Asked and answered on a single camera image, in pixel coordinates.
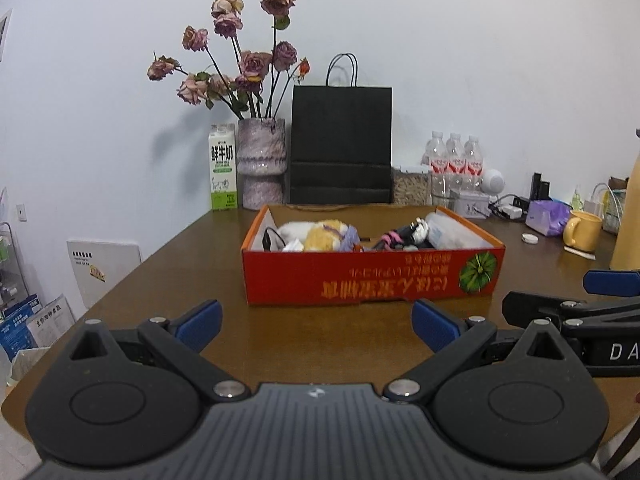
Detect wooden desktop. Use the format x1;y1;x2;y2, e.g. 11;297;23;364
0;205;640;480

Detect clear jar of grain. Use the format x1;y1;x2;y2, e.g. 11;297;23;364
391;165;432;207

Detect white round speaker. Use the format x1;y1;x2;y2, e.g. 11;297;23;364
481;169;507;196

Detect white board with yellow sticker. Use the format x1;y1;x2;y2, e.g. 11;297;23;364
66;239;142;311

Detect wire storage rack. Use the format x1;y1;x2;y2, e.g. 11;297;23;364
0;187;31;311

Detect dried pink rose bouquet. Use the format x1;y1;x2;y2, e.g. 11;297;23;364
146;0;312;121

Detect power strip with plugs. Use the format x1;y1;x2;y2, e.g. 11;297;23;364
489;194;532;221

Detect blue printed box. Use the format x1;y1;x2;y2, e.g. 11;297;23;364
0;292;43;361

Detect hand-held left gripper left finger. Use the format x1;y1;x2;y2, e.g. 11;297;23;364
62;300;252;402

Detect white storage bin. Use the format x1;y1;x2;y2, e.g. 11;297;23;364
7;347;51;388

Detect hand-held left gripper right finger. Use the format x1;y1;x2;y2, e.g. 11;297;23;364
382;299;576;405

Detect yellow mug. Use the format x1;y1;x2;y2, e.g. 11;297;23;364
563;211;604;254

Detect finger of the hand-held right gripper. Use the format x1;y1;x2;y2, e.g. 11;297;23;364
582;269;640;297
501;290;640;336

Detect red pumpkin print cardboard box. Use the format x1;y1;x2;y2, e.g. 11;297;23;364
241;204;506;307

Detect braided cable bundle pink tie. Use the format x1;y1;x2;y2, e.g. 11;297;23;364
372;220;431;251

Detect white and green milk carton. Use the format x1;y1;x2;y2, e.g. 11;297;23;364
208;124;238;212

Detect white and yellow plush toy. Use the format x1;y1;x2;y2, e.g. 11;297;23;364
276;219;351;252

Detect black corded device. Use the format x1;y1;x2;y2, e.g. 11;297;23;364
261;227;287;252

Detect clear drinking glass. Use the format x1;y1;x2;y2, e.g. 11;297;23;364
430;172;453;209

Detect brown and teal box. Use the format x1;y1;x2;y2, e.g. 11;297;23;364
602;176;630;235

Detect purple mottled ceramic vase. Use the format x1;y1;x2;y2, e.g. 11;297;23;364
236;118;288;211

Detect pale printed tin box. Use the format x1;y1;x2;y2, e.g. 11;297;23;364
449;189;491;219

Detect purple tissue pack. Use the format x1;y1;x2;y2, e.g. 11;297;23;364
525;200;572;237

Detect clear plastic bag in box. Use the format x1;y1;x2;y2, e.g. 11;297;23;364
425;211;496;250

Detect red label water bottle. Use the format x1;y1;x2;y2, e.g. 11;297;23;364
462;136;484;193
445;133;465;193
425;131;447;196

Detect black paper bag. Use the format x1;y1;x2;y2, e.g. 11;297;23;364
289;53;393;206

